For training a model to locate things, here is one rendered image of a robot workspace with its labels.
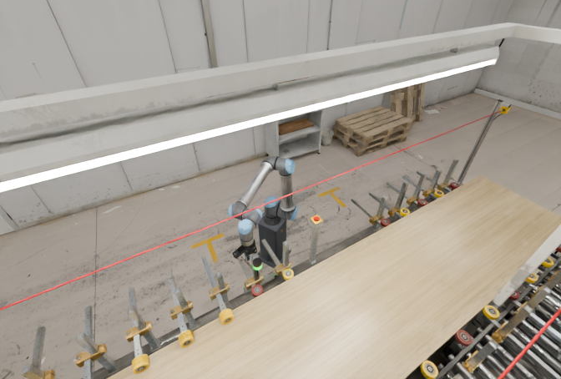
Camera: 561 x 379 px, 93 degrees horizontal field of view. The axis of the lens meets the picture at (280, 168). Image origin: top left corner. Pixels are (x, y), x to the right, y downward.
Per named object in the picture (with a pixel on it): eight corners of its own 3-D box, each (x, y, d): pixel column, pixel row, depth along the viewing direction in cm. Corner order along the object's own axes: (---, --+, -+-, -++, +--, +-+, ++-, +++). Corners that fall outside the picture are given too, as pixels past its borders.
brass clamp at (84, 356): (80, 357, 150) (76, 354, 147) (107, 344, 156) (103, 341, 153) (79, 369, 146) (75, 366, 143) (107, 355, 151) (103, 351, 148)
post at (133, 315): (152, 344, 175) (126, 308, 147) (158, 341, 177) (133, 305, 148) (153, 349, 173) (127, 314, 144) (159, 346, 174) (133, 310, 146)
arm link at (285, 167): (283, 208, 274) (279, 152, 223) (299, 213, 268) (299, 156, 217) (277, 219, 264) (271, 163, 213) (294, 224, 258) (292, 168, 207)
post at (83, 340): (111, 367, 167) (75, 335, 138) (117, 364, 168) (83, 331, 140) (111, 373, 164) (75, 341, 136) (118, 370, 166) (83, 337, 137)
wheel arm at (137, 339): (128, 291, 181) (127, 288, 179) (134, 289, 182) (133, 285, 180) (138, 366, 146) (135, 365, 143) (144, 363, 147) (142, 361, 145)
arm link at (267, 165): (266, 150, 226) (224, 209, 180) (280, 154, 222) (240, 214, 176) (267, 161, 233) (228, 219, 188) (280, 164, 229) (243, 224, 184)
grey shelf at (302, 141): (265, 155, 483) (260, 68, 391) (306, 143, 518) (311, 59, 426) (276, 168, 452) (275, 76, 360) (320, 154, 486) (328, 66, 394)
